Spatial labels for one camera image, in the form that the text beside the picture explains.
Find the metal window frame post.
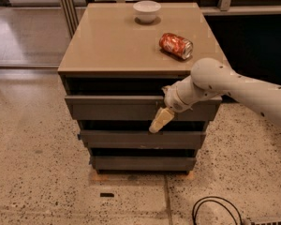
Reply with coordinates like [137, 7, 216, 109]
[59, 0, 79, 38]

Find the white ceramic bowl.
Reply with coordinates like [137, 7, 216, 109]
[133, 0, 161, 23]

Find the black cable loop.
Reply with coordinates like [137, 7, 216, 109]
[191, 196, 244, 225]

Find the grey bottom drawer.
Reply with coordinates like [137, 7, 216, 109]
[91, 156, 196, 172]

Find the grey middle drawer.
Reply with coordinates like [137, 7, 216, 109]
[80, 130, 206, 150]

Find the grey power strip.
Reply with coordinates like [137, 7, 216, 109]
[243, 217, 281, 225]

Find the red soda can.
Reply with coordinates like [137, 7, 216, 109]
[159, 33, 193, 60]

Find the grey drawer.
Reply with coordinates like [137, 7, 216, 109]
[65, 96, 222, 121]
[91, 156, 196, 172]
[80, 130, 206, 150]

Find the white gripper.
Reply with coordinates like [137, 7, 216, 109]
[149, 80, 194, 133]

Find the grey top drawer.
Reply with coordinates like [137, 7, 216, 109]
[65, 96, 222, 121]

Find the grey drawer cabinet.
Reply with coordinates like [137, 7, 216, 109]
[57, 2, 233, 175]

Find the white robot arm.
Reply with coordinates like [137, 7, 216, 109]
[149, 58, 281, 133]

